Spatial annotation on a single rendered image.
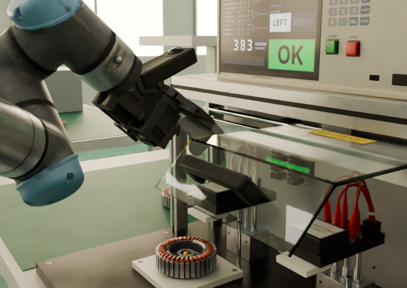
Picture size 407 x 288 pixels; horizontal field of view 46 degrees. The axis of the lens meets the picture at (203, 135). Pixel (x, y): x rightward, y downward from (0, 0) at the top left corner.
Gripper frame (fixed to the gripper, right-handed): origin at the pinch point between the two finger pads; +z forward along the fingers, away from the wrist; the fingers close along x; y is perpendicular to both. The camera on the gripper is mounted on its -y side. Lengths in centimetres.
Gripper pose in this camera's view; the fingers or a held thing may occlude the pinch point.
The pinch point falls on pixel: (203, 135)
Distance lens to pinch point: 78.5
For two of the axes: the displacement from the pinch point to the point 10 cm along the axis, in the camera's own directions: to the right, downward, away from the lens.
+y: -4.7, 8.4, -2.8
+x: 7.0, 1.5, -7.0
